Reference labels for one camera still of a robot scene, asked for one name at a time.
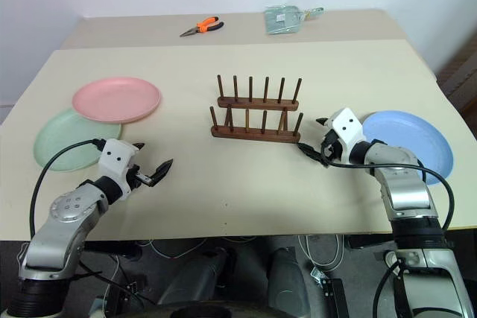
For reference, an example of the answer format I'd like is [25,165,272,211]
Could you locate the orange-handled pliers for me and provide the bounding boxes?
[179,16,225,39]

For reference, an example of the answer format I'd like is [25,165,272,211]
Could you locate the black metal bracket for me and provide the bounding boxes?
[320,277,350,318]

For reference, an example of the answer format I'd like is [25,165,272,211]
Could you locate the dark brown furniture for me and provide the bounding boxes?
[435,33,477,126]

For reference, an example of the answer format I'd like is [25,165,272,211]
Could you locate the blue plate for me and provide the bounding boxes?
[361,109,455,187]

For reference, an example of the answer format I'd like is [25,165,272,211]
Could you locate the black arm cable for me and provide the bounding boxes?
[29,139,108,238]
[320,148,455,235]

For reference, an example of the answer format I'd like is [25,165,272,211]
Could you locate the green plate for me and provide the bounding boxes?
[33,108,124,174]

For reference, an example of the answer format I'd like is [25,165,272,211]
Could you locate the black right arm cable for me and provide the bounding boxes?
[320,148,455,235]

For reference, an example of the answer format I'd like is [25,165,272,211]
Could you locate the pink plate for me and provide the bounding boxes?
[72,76,162,124]

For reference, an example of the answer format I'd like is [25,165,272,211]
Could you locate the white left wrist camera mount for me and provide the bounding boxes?
[98,139,140,189]

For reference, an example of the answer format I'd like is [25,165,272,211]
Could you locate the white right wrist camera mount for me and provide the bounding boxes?
[329,107,366,165]

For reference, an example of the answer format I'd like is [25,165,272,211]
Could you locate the wooden dish rack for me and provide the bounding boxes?
[209,74,305,144]

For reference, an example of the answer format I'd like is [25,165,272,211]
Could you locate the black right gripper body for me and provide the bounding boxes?
[320,129,346,165]

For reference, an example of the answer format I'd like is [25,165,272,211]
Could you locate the green packaged dustpan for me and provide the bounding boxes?
[263,4,325,37]

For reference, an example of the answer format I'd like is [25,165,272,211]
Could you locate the white floor cable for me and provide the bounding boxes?
[147,236,254,261]
[297,234,344,271]

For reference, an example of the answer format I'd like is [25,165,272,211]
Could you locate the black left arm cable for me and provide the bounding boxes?
[29,139,108,238]

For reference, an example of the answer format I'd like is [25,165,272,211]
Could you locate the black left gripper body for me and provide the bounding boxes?
[121,163,155,197]

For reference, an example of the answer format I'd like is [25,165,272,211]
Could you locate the dark grey rounded shape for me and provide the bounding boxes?
[158,247,240,308]
[267,246,313,318]

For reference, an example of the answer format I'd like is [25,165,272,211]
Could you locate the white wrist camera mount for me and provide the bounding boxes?
[98,139,140,189]
[329,107,366,165]

